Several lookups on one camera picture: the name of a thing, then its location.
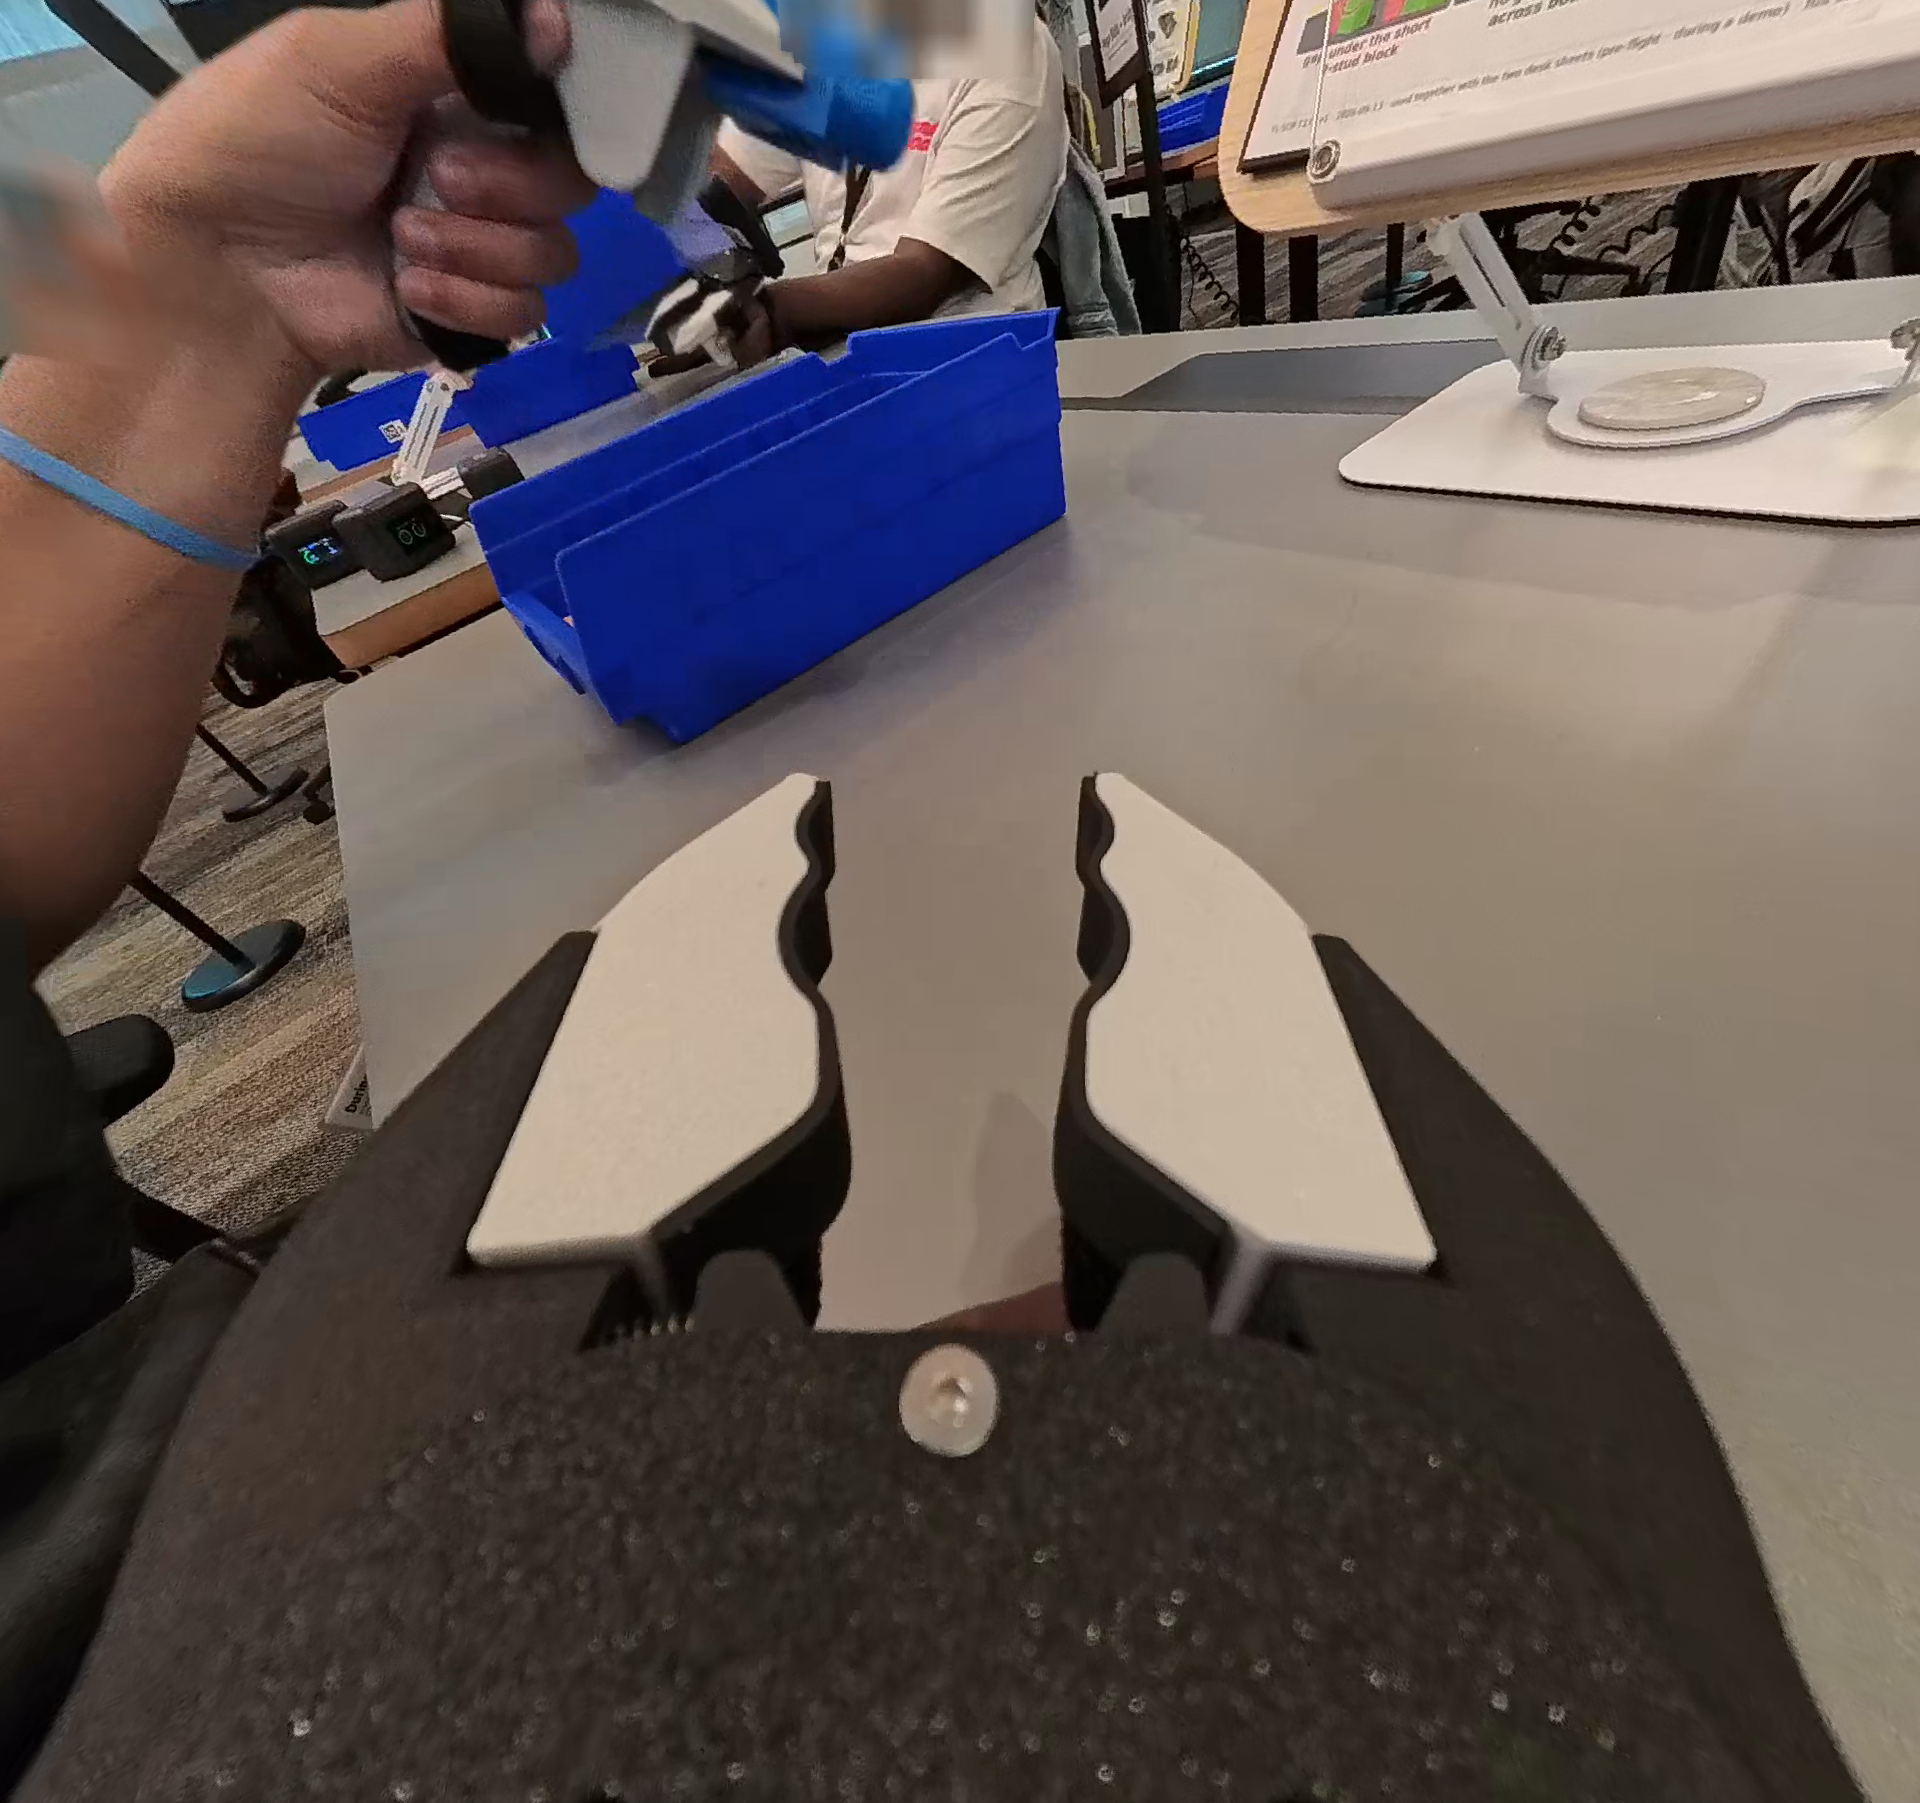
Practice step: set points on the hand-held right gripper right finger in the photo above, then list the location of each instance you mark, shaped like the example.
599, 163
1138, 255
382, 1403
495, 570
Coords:
1231, 1068

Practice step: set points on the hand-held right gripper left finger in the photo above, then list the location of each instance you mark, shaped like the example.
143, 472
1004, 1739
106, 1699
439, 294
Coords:
659, 1068

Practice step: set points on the grey desk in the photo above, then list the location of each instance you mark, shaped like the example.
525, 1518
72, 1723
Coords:
1500, 783

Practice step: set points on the person's left hand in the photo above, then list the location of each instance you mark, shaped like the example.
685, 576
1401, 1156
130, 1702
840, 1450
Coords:
287, 215

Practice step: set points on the black round stand base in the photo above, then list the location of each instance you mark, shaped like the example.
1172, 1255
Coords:
247, 966

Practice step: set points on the black charger with green display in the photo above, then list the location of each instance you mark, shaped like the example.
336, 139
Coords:
308, 551
394, 533

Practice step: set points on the wooden side table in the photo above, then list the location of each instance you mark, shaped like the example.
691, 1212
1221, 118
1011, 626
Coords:
419, 612

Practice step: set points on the blue wristband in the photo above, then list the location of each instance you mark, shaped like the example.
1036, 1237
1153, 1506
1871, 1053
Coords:
136, 513

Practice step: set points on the printed instruction sheet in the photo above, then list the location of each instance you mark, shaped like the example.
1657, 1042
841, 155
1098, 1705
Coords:
1500, 63

